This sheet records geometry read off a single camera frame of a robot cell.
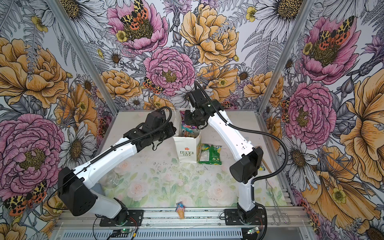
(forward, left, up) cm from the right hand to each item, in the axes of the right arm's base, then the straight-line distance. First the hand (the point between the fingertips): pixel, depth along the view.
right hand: (188, 125), depth 79 cm
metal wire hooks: (-38, -43, -28) cm, 63 cm away
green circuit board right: (-43, -29, -27) cm, 59 cm away
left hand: (-2, +7, -3) cm, 8 cm away
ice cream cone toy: (-34, +5, -23) cm, 42 cm away
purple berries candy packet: (+10, +2, -15) cm, 18 cm away
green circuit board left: (-42, +31, -26) cm, 58 cm away
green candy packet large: (-4, -11, -22) cm, 26 cm away
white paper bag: (-8, 0, -2) cm, 8 cm away
